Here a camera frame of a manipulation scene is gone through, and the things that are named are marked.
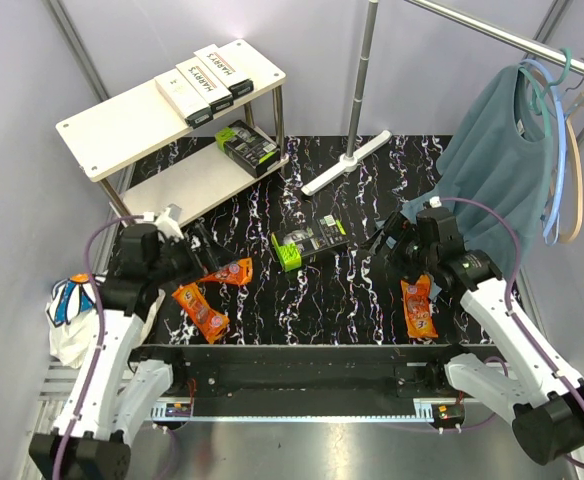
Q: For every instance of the white printed cloth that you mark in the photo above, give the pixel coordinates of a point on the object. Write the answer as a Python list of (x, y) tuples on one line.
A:
[(71, 327)]

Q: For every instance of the teal hanger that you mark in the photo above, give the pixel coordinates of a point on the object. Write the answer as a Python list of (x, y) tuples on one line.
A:
[(543, 84)]

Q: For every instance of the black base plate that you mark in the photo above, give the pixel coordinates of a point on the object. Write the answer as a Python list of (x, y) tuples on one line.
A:
[(414, 356)]

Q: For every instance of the aluminium frame rail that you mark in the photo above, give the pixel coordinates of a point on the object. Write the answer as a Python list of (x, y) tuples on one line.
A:
[(310, 392)]

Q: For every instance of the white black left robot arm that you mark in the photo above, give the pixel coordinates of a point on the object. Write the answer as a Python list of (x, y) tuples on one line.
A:
[(93, 435)]

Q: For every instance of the clothes rack stand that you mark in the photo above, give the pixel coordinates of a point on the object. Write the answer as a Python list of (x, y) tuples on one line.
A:
[(422, 82)]

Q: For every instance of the green black razor box shelved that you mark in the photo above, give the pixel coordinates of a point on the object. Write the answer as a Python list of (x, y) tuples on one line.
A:
[(249, 149)]

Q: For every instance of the blue hanger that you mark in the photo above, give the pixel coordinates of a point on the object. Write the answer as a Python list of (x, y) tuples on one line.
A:
[(557, 165)]

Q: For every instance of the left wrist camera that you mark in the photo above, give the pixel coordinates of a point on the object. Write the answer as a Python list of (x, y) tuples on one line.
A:
[(166, 221)]

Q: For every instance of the green black razor box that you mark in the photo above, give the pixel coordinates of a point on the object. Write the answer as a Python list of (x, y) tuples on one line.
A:
[(306, 244)]

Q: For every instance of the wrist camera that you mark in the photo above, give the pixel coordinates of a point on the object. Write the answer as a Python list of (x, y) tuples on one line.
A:
[(435, 202), (166, 221)]

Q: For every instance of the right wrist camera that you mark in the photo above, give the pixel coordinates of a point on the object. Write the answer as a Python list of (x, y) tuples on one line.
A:
[(435, 202)]

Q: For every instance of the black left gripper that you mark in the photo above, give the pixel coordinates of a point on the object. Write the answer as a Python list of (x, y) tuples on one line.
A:
[(209, 259)]

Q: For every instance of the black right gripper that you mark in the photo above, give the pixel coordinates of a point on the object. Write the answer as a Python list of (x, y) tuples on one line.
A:
[(400, 228)]

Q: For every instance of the white H razor box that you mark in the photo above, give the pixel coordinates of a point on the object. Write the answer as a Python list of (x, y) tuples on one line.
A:
[(183, 98)]

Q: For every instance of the orange razor pack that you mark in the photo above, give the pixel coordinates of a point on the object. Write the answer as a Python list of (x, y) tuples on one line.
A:
[(417, 311), (211, 323), (237, 273)]

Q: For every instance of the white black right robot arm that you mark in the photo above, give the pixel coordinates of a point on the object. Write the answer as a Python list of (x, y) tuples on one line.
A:
[(544, 401)]

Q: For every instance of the teal t-shirt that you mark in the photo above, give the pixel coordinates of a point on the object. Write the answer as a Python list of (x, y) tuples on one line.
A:
[(496, 171)]

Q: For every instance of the wooden hanger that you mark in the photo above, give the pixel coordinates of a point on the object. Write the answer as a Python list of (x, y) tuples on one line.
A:
[(579, 165)]

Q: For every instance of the white two-tier shelf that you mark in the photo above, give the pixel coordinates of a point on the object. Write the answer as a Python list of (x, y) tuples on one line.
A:
[(123, 130)]

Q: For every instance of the white Harry's box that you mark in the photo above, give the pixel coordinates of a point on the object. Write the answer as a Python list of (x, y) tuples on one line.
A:
[(225, 67), (216, 95)]

